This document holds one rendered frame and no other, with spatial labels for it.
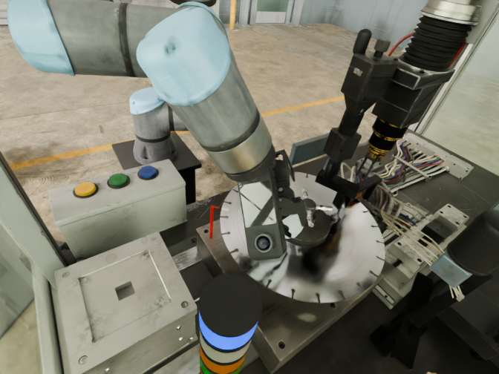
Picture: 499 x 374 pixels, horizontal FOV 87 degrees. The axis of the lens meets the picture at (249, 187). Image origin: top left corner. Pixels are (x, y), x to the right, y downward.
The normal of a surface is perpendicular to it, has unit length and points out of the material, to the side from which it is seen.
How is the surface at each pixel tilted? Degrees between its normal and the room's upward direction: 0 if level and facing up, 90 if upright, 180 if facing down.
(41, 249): 90
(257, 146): 78
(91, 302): 0
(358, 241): 0
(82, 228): 90
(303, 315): 0
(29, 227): 90
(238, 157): 95
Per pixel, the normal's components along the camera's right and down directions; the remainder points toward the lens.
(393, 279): -0.82, 0.30
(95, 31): 0.22, 0.30
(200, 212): 0.12, -0.74
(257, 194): -0.32, -0.06
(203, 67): 0.52, 0.48
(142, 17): 0.20, -0.23
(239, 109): 0.70, 0.32
